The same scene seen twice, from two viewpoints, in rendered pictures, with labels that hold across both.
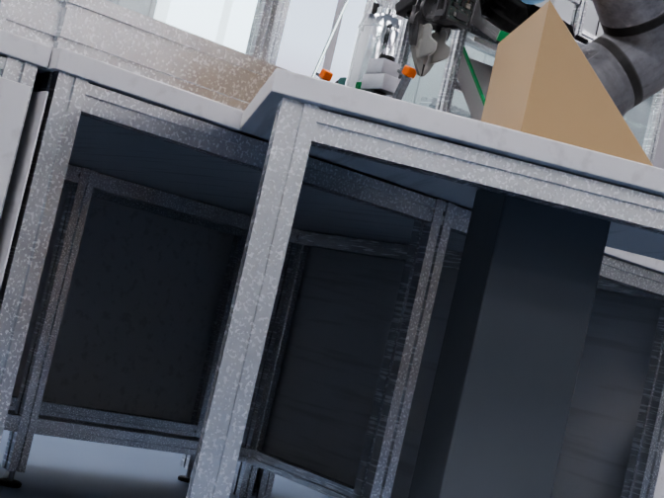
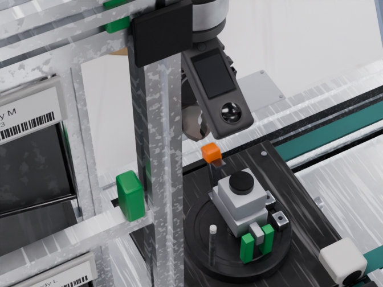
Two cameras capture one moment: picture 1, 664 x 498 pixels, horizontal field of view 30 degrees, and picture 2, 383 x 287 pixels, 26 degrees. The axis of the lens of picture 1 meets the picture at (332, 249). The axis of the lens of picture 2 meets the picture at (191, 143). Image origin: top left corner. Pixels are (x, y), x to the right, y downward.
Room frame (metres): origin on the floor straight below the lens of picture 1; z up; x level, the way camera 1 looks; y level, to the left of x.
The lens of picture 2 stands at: (2.88, 0.02, 1.90)
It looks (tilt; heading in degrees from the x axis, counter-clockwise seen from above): 52 degrees down; 190
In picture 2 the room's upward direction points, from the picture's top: straight up
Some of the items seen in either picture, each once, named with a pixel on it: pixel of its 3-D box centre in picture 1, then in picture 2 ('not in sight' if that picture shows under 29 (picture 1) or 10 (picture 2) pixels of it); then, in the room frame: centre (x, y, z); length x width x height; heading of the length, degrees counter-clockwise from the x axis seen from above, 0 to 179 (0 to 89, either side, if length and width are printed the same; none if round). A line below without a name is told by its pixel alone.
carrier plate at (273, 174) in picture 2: not in sight; (237, 240); (2.31, -0.02, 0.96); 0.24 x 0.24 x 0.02; 38
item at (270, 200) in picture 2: not in sight; (267, 200); (2.26, 0.01, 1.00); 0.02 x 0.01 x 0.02; 38
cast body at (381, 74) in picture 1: (379, 74); (244, 203); (2.31, -0.01, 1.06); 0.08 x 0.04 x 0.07; 38
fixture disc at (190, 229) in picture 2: not in sight; (237, 232); (2.31, -0.02, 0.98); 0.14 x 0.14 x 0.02
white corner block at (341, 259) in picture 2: not in sight; (342, 263); (2.32, 0.12, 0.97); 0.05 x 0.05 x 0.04; 38
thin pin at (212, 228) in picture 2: not in sight; (212, 246); (2.36, -0.05, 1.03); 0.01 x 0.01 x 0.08
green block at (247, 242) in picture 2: not in sight; (247, 248); (2.35, 0.00, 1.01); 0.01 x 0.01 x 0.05; 38
